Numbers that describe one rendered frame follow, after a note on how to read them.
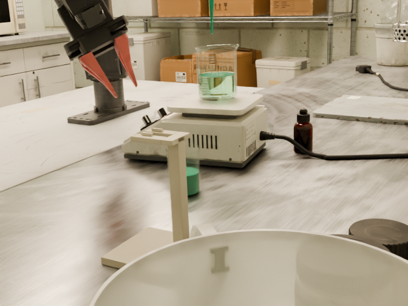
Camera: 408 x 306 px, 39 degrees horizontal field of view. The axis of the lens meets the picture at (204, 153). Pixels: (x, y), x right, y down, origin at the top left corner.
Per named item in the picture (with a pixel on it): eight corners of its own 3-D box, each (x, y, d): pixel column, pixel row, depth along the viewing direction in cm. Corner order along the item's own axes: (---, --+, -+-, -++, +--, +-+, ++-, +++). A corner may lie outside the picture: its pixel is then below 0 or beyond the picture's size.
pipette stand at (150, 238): (101, 264, 55) (88, 136, 52) (148, 233, 62) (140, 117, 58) (170, 282, 51) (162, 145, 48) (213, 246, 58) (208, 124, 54)
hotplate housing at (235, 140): (121, 160, 89) (116, 110, 86) (158, 139, 100) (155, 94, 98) (258, 172, 81) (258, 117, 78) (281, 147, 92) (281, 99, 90)
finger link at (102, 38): (150, 76, 85) (119, 20, 85) (108, 99, 84) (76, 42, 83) (147, 82, 92) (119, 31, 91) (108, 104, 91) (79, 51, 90)
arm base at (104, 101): (149, 71, 126) (124, 70, 130) (87, 85, 110) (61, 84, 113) (151, 106, 128) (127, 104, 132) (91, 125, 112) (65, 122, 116)
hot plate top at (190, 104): (164, 112, 84) (164, 106, 84) (195, 96, 95) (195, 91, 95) (241, 116, 80) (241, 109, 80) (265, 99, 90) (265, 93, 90)
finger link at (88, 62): (146, 78, 85) (115, 23, 84) (103, 101, 84) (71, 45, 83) (143, 85, 92) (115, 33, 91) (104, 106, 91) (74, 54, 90)
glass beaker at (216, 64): (209, 108, 83) (207, 49, 81) (189, 101, 89) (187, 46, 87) (249, 102, 87) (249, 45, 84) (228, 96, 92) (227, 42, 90)
